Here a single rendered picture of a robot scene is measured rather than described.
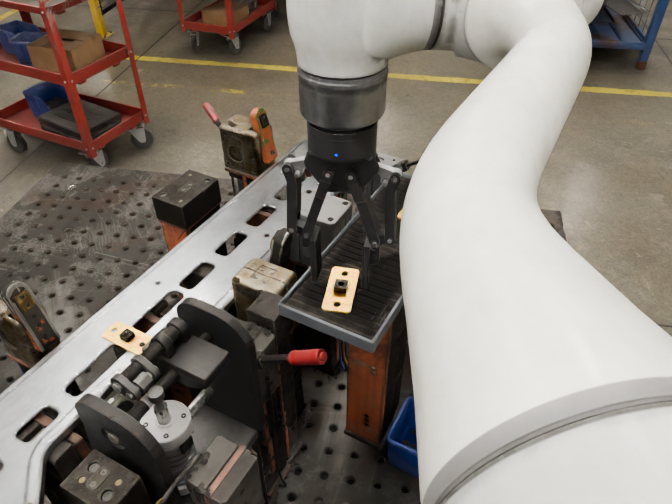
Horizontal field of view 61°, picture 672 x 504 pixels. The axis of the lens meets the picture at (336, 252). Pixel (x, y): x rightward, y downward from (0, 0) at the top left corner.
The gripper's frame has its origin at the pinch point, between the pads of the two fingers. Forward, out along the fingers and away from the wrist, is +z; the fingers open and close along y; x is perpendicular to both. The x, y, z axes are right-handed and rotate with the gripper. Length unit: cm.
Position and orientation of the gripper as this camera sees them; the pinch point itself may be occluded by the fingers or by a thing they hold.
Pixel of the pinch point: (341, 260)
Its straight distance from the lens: 73.1
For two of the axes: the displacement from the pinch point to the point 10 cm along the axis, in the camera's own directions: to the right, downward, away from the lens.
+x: -1.8, 6.4, -7.5
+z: 0.0, 7.6, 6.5
